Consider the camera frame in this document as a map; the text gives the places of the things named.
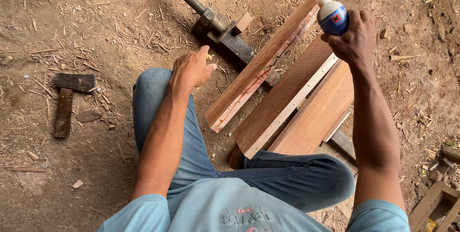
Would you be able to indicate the person's left hand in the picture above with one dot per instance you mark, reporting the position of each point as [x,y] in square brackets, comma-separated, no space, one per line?
[188,70]

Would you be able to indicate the person's right hand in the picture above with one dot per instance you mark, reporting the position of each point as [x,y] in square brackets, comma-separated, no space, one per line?
[355,41]

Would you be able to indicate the blue and white glue bottle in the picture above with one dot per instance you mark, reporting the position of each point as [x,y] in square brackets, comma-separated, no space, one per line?
[332,17]

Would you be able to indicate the short wood stick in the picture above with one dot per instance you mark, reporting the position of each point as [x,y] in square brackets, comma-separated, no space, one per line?
[402,57]

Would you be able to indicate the rusty metal bar clamp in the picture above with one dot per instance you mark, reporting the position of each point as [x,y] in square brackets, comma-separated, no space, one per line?
[219,27]

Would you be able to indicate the cracked reddish wooden board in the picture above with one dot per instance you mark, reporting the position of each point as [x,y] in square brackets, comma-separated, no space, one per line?
[258,65]

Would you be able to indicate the light square wood block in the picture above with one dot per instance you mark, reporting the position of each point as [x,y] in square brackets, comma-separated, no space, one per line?
[242,23]

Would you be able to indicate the dark small wood block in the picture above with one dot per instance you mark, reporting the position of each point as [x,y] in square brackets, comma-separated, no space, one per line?
[272,77]

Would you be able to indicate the plain reddish wooden board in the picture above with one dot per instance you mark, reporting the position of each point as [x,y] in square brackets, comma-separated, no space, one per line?
[316,117]

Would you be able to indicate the wide board with pale edge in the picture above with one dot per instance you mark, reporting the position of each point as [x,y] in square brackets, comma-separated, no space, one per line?
[284,95]

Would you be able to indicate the blue denim jeans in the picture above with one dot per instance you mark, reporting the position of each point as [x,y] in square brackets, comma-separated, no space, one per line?
[201,160]

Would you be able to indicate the person's bare foot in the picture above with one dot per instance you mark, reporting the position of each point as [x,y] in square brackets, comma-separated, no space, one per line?
[235,157]

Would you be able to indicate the light blue shirt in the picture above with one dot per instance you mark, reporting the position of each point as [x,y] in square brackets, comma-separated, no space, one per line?
[230,210]

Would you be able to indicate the small wood chip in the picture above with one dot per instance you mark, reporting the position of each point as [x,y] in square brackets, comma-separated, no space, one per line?
[77,184]

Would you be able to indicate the heap of wooden frame pieces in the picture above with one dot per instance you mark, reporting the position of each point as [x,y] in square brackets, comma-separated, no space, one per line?
[435,199]

